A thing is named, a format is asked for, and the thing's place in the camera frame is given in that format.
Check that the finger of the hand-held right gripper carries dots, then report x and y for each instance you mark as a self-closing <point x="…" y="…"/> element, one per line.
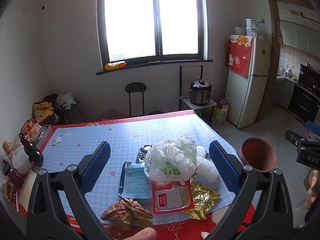
<point x="293" y="137"/>
<point x="313" y="127"/>

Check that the beige figurine bottle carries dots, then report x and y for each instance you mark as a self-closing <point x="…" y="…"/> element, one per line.
<point x="7" y="148"/>

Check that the blue plaid tablecloth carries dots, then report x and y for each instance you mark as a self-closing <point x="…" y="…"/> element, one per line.
<point x="100" y="135"/>

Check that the grey metal tin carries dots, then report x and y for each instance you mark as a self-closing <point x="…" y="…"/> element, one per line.
<point x="44" y="132"/>

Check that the black kitchen range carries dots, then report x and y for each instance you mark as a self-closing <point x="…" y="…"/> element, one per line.
<point x="302" y="100"/>

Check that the brown snack wrapper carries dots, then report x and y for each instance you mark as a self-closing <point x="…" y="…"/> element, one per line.
<point x="122" y="212"/>

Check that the grey bin with white liner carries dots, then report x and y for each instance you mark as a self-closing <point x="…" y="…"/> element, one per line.
<point x="66" y="100"/>

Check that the wooden door frame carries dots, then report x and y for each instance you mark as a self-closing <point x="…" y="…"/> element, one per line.
<point x="272" y="17"/>

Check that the black round-back chair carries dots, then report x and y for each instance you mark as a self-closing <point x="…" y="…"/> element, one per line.
<point x="135" y="88"/>

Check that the black bag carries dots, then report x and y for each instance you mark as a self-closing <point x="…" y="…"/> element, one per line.
<point x="50" y="98"/>

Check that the gold foil wrapper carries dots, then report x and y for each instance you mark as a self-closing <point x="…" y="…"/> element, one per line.
<point x="200" y="200"/>

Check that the brown round plastic bin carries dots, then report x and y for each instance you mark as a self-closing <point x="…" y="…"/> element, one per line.
<point x="257" y="155"/>

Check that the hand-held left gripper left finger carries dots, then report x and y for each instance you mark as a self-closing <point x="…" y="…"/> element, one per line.
<point x="96" y="166"/>

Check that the silver electric pressure cooker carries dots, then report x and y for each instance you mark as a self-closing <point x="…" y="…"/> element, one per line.
<point x="200" y="92"/>

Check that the clear plastic wrapper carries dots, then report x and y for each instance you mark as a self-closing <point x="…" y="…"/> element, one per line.
<point x="312" y="136"/>

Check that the clear plastic storage boxes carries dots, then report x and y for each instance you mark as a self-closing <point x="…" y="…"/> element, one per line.
<point x="251" y="27"/>

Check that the white kettle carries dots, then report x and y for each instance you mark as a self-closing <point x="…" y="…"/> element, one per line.
<point x="289" y="73"/>

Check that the red food packet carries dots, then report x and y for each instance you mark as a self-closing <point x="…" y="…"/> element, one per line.
<point x="162" y="197"/>

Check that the white refrigerator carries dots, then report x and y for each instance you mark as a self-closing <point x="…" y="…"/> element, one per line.
<point x="246" y="97"/>

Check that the blue carton box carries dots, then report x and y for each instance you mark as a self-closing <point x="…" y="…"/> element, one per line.
<point x="135" y="182"/>

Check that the grey kitchen counter cabinet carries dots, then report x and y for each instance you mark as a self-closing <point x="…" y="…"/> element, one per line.
<point x="285" y="92"/>

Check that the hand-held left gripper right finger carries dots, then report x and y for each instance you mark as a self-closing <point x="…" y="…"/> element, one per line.
<point x="223" y="166"/>

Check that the crushed blue drink can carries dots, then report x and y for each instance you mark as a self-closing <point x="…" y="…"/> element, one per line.
<point x="143" y="152"/>

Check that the black round stool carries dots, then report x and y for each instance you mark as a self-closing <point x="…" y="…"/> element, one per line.
<point x="156" y="112"/>

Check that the yellow snack bag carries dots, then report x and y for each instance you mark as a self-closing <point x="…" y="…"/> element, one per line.
<point x="43" y="110"/>

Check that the white round jar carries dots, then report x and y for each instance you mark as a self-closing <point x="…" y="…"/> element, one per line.
<point x="21" y="158"/>

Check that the dark window sill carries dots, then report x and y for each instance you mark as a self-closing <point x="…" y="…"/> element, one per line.
<point x="150" y="65"/>

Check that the pale kitchen wall cabinets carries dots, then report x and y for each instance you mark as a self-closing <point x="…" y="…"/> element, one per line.
<point x="300" y="35"/>

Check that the teal plastic bowl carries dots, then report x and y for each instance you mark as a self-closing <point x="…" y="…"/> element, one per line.
<point x="240" y="30"/>

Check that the black round bottle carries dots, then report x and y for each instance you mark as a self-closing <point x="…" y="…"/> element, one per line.
<point x="26" y="141"/>
<point x="37" y="156"/>

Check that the dark framed window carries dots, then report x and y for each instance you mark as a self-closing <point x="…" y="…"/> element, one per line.
<point x="130" y="17"/>

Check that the red printed cloth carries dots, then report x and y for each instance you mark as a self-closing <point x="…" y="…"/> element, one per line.
<point x="237" y="57"/>

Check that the person's right hand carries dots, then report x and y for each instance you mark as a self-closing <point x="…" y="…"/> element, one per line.
<point x="313" y="182"/>

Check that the small white sachet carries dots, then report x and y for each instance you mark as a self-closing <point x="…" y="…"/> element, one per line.
<point x="57" y="140"/>

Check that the dark jar with red label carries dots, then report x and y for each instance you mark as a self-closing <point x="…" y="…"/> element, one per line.
<point x="11" y="173"/>

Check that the small white paper scrap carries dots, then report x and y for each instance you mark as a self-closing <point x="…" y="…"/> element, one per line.
<point x="205" y="235"/>

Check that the red orange snack pack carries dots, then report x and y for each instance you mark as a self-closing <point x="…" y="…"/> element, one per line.
<point x="31" y="127"/>

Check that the black frame shelf rack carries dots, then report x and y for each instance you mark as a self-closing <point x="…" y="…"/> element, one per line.
<point x="197" y="102"/>

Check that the person's left hand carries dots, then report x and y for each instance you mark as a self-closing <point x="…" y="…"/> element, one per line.
<point x="146" y="234"/>

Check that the yellow snack packet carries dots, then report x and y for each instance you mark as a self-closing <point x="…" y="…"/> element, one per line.
<point x="115" y="65"/>

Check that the brown paper hanging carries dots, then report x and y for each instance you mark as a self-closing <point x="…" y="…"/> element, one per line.
<point x="279" y="33"/>

